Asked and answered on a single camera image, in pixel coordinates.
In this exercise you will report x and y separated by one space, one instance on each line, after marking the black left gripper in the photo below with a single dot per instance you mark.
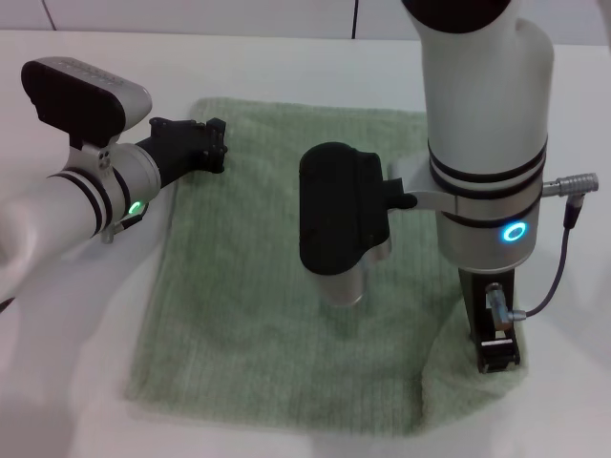
179 148

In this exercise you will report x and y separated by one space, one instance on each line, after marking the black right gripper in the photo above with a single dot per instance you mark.
475 305

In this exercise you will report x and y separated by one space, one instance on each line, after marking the green ribbed terry towel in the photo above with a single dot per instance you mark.
248 286

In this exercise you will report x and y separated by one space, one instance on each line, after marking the right wrist camera housing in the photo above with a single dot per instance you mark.
339 214

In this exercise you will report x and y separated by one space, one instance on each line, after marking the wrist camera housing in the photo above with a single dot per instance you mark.
81 100
339 214

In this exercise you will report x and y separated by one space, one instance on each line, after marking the left wrist camera housing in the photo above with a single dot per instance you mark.
81 100

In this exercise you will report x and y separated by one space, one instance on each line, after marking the black vertical wall strip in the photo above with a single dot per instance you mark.
355 19

